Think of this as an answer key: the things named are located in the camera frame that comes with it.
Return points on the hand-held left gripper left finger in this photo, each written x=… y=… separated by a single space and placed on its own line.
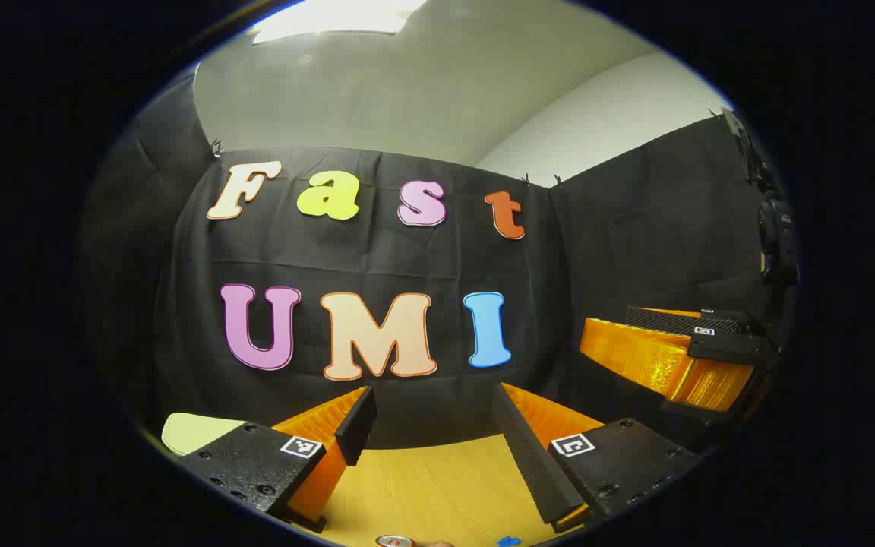
x=354 y=425

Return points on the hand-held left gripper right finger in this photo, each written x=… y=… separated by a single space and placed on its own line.
x=532 y=456

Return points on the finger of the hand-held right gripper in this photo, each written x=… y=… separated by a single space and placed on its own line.
x=658 y=361
x=673 y=320

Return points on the blue paper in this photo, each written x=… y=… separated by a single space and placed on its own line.
x=510 y=542

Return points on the red pop can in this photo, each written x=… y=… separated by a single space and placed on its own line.
x=394 y=542

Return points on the green desktop garbage bin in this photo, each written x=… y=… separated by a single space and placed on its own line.
x=194 y=433

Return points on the wooden desktop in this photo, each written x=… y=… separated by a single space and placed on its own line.
x=437 y=494

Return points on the ceiling light panel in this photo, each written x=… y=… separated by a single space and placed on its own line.
x=331 y=17

